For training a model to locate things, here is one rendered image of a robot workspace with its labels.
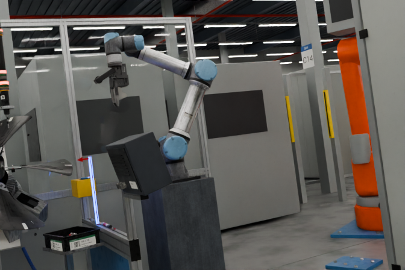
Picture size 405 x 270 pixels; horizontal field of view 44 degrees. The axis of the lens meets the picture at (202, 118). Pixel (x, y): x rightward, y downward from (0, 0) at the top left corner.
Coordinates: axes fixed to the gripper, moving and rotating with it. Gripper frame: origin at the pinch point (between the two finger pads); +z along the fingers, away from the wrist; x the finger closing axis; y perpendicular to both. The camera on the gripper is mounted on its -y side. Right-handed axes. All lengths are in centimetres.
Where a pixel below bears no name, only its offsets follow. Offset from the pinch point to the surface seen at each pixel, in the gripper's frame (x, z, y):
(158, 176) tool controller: -83, 33, -11
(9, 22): 71, -60, -38
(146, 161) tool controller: -83, 27, -15
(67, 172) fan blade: -9.4, 29.7, -28.3
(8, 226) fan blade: -26, 47, -56
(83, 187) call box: 21.4, 39.7, -16.2
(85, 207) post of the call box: 28, 51, -15
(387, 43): -55, -14, 128
